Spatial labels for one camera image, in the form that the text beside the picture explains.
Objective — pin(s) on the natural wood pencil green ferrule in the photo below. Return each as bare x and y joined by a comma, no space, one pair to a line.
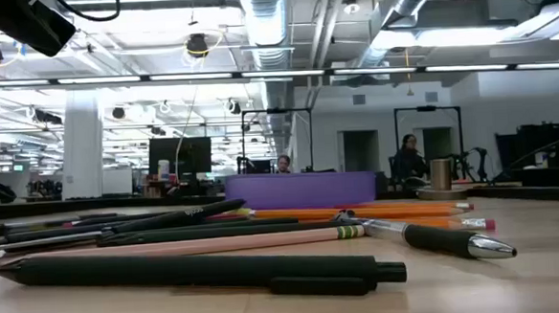
217,244

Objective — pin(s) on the black pen white print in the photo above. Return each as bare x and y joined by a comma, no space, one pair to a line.
182,216

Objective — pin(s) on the thick matte black clip pen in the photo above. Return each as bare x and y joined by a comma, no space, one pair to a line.
170,272

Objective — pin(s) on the clear gel pen black grip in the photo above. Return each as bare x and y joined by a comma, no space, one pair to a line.
437,240

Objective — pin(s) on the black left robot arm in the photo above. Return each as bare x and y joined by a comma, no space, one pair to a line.
13,22

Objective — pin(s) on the purple plastic supply box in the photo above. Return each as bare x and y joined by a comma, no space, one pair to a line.
300,191

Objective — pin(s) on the person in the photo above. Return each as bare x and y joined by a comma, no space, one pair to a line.
409,161
283,163

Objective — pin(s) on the grey door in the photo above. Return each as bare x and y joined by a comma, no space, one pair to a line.
437,143
361,152

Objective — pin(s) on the long ceiling light strip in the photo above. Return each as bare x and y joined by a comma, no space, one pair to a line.
275,73

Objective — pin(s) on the black computer monitor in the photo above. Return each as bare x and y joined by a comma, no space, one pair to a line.
183,154

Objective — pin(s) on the white wipes canister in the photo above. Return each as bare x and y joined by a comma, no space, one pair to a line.
164,171

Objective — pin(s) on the brass cylinder weight on disc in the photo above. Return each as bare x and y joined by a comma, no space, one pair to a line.
441,174

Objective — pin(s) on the white cabinet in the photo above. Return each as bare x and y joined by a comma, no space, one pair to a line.
117,181

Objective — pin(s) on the white building column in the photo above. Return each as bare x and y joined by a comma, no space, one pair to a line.
81,147

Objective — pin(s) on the black equipment rack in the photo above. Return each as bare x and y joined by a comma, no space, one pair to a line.
547,142

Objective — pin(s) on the black metal frame rig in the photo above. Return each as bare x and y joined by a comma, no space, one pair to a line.
425,108
277,110

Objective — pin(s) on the wide silver ceiling duct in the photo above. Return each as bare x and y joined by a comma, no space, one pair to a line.
265,18

